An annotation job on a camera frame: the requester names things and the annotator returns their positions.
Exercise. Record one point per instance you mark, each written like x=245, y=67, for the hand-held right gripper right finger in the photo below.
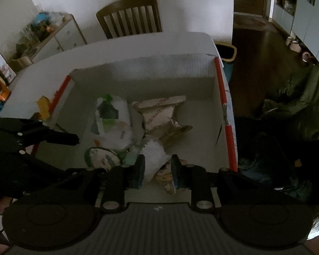
x=175, y=175

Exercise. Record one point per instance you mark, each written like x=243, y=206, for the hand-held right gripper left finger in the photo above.
x=139, y=172

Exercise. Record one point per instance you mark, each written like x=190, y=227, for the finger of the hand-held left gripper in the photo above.
x=61, y=137

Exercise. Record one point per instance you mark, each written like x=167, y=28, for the beige printed packet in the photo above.
x=164, y=178

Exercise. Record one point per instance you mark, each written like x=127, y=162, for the green patterned packet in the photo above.
x=102, y=158

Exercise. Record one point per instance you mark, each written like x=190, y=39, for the white green snack packet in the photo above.
x=114, y=122

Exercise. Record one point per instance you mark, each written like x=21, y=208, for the brown paper bag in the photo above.
x=159, y=114

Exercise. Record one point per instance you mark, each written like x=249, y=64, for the white cardboard box red edges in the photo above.
x=154, y=77

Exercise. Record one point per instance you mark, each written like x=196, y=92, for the wooden holder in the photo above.
x=22, y=62

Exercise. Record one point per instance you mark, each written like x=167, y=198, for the red white printed carton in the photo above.
x=2, y=67

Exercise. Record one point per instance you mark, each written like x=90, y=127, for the white side cabinet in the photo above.
x=65, y=38

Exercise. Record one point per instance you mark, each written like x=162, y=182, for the clear plastic bags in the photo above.
x=54, y=18

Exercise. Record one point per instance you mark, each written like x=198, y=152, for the blue globe toy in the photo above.
x=41, y=20

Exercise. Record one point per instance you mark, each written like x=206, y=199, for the yellow rimmed trash bin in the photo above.
x=227, y=51

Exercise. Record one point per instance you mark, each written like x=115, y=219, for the brown wooden chair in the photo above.
x=130, y=16

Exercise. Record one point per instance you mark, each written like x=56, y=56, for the dark green jacket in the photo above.
x=305, y=95

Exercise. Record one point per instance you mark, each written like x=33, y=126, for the pair of slippers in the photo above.
x=297, y=46

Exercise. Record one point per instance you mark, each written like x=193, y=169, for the large white wall cabinet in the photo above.
x=305, y=10

